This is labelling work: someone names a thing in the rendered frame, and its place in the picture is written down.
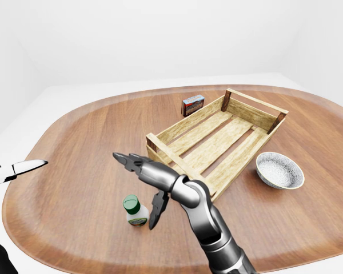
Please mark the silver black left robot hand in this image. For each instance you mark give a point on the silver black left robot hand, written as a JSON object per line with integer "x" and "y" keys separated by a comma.
{"x": 20, "y": 167}

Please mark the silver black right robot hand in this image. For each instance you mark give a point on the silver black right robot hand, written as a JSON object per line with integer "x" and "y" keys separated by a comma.
{"x": 157, "y": 175}

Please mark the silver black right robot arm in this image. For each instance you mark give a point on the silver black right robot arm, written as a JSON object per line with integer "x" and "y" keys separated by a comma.
{"x": 208, "y": 219}

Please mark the white green-capped salad dressing bottle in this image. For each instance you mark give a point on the white green-capped salad dressing bottle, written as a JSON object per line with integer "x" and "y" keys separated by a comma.
{"x": 137, "y": 215}

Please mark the wooden slat tray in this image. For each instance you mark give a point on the wooden slat tray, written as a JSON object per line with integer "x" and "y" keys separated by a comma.
{"x": 214, "y": 145}

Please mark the small printed food box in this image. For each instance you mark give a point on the small printed food box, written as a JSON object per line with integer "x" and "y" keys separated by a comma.
{"x": 193, "y": 105}

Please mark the patterned grey white bowl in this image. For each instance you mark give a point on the patterned grey white bowl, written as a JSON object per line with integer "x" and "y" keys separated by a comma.
{"x": 280, "y": 171}

